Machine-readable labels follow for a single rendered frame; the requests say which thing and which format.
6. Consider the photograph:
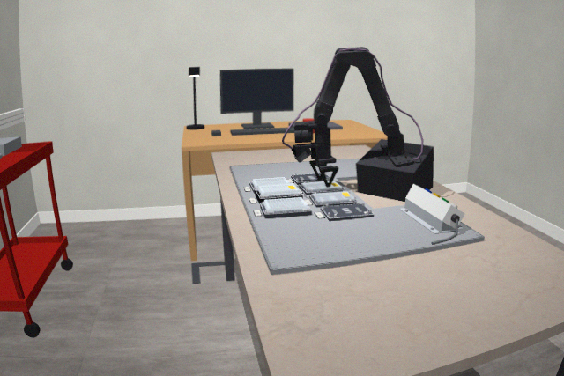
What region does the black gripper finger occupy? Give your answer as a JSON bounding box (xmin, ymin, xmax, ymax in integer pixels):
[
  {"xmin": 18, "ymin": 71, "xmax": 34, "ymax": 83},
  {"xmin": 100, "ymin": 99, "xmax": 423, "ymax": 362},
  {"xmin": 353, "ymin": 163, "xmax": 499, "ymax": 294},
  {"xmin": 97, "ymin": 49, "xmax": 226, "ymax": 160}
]
[
  {"xmin": 309, "ymin": 160, "xmax": 323, "ymax": 181},
  {"xmin": 319, "ymin": 166, "xmax": 338, "ymax": 187}
]

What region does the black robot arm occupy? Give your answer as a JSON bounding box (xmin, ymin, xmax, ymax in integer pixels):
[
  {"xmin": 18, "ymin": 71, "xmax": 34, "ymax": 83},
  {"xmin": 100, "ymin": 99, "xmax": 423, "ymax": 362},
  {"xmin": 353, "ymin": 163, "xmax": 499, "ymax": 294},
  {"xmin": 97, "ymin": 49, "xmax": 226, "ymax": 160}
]
[{"xmin": 293, "ymin": 47, "xmax": 413, "ymax": 167}]

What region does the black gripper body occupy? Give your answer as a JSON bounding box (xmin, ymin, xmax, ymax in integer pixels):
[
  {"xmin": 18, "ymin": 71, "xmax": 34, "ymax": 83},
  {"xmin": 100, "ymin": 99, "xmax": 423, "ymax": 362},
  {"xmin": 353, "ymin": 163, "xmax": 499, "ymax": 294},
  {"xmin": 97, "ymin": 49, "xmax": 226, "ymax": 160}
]
[{"xmin": 311, "ymin": 142, "xmax": 337, "ymax": 169}]

